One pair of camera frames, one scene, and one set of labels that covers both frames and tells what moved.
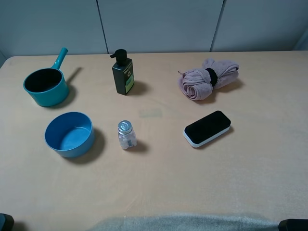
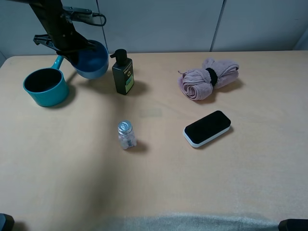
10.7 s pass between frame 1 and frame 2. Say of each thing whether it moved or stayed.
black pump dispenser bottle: stayed
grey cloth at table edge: stayed
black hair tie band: stayed
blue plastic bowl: moved
